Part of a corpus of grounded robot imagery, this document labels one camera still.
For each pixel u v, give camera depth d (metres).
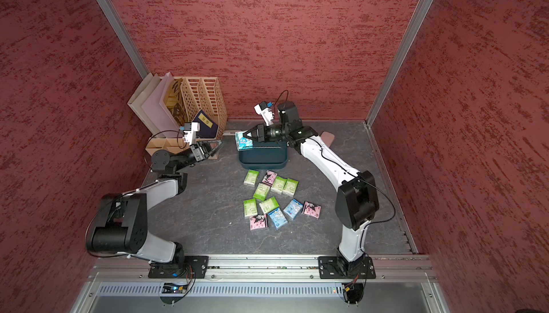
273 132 0.70
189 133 0.72
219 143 0.69
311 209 0.85
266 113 0.73
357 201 0.47
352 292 0.74
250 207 0.86
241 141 0.74
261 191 0.91
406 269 0.76
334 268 0.74
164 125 0.95
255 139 0.74
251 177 0.95
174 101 0.99
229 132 1.13
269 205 0.87
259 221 0.83
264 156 1.02
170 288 0.72
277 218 0.83
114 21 0.81
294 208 0.86
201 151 0.67
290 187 0.92
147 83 0.95
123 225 0.45
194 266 0.74
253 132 0.74
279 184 0.92
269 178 0.95
